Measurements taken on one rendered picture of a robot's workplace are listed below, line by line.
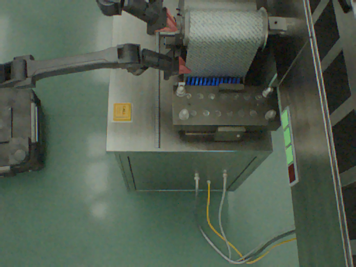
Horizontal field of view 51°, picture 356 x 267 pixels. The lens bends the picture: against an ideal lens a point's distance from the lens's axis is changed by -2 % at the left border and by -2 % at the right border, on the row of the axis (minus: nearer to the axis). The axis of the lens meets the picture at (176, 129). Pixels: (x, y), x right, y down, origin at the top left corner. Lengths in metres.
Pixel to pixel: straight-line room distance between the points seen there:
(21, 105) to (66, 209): 0.67
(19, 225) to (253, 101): 1.59
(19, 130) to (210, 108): 1.28
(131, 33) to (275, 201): 1.37
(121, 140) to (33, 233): 1.10
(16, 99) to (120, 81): 0.97
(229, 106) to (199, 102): 0.11
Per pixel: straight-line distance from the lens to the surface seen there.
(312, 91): 1.10
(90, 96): 2.59
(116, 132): 1.50
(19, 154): 2.20
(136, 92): 1.56
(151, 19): 1.19
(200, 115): 1.39
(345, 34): 0.96
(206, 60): 1.36
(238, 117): 1.41
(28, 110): 2.37
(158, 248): 2.31
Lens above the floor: 2.30
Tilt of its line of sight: 69 degrees down
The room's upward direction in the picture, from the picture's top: 9 degrees clockwise
